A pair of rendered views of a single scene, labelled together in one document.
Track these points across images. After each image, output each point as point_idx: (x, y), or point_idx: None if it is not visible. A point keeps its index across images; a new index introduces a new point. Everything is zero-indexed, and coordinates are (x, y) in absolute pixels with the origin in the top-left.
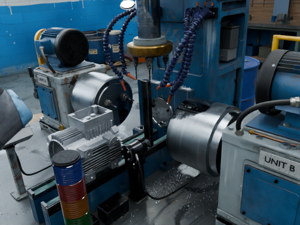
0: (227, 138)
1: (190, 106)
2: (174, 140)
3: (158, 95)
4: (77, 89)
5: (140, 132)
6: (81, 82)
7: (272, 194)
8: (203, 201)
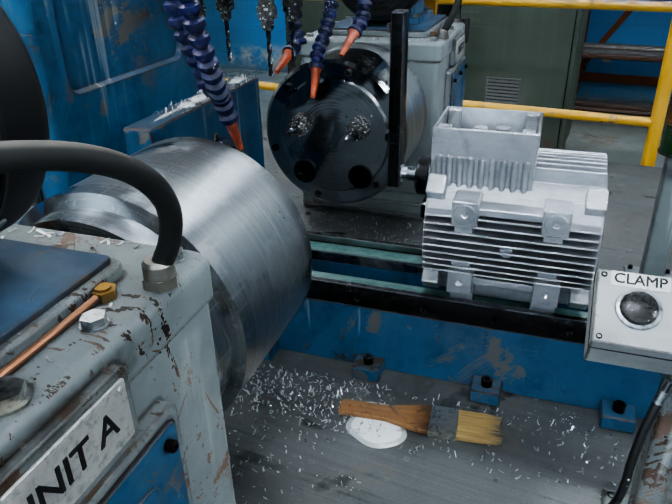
0: (444, 51)
1: (366, 60)
2: (411, 125)
3: (210, 139)
4: (230, 252)
5: None
6: (197, 220)
7: (458, 94)
8: (382, 238)
